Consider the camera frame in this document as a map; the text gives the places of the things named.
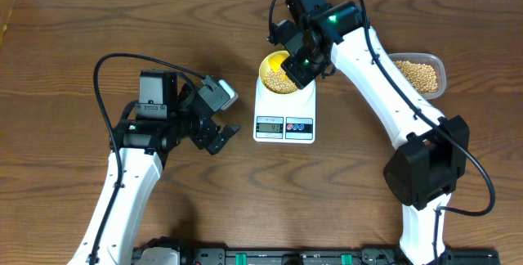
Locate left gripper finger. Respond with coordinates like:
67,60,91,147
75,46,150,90
206,136,228,155
220,124,241,141

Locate yellow measuring scoop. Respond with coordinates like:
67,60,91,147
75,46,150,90
269,54,288,80

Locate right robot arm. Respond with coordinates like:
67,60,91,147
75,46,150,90
271,0,470,264

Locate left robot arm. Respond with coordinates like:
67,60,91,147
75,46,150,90
70,70,240,264

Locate soybeans in yellow bowl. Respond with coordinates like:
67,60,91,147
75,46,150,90
262,69,298,94

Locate yellow plastic bowl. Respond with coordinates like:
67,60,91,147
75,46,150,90
259,51,289,92

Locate white digital kitchen scale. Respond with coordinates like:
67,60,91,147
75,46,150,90
253,77,316,144

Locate pile of soybeans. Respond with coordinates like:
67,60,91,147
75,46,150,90
395,61,438,94

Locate clear plastic container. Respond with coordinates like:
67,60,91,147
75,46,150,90
389,52,447,100

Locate left black cable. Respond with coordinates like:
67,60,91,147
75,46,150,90
87,52,208,265

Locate black cable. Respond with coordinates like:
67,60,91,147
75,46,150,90
267,0,497,265
87,52,208,265

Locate right black cable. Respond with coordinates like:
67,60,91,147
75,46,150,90
267,0,497,265

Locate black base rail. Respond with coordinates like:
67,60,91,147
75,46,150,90
132,236,502,265

